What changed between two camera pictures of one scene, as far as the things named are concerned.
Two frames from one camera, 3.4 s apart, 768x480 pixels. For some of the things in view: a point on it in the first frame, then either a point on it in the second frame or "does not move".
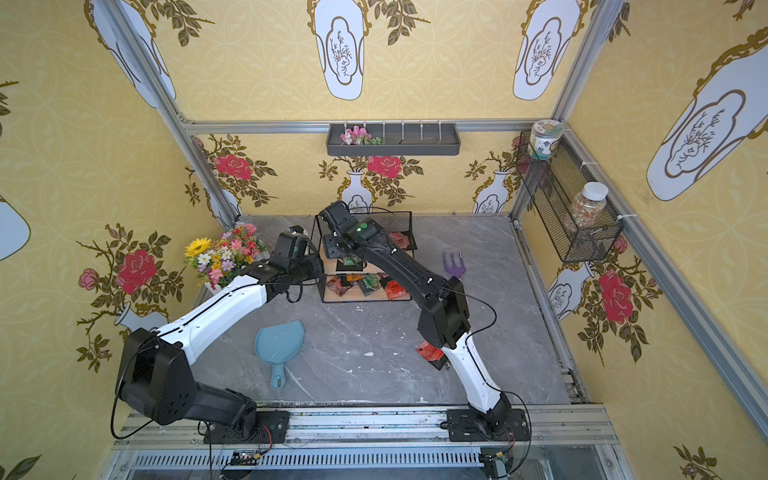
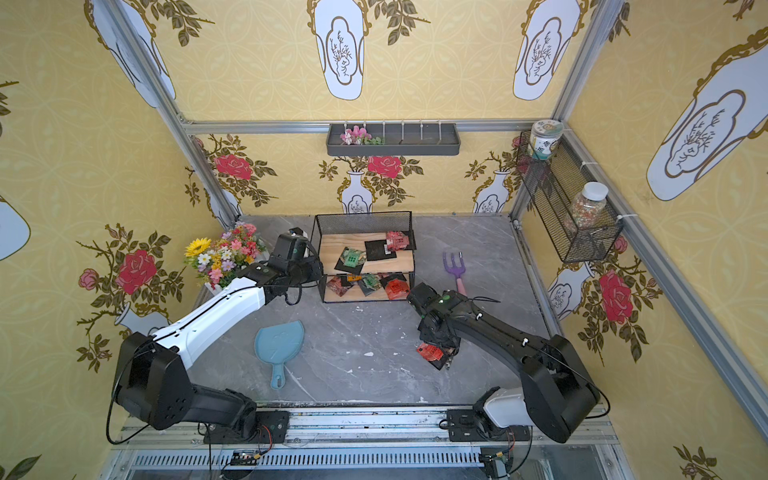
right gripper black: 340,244 -> 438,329
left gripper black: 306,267 does not move
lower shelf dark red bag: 336,284 does not move
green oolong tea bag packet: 351,260 does not move
